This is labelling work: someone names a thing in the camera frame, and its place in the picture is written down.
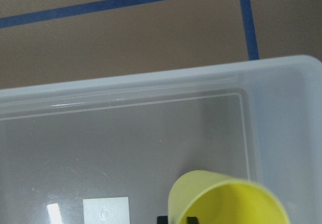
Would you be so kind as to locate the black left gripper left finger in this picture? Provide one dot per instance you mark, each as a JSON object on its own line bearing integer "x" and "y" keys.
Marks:
{"x": 162, "y": 219}

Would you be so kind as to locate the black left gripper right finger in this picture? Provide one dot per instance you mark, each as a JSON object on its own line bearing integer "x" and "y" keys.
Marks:
{"x": 192, "y": 220}

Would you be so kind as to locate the yellow plastic cup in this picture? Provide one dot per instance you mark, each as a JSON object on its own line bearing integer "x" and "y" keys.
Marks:
{"x": 218, "y": 198}

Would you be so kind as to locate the clear plastic storage box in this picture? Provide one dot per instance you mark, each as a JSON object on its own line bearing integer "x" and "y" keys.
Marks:
{"x": 109, "y": 150}

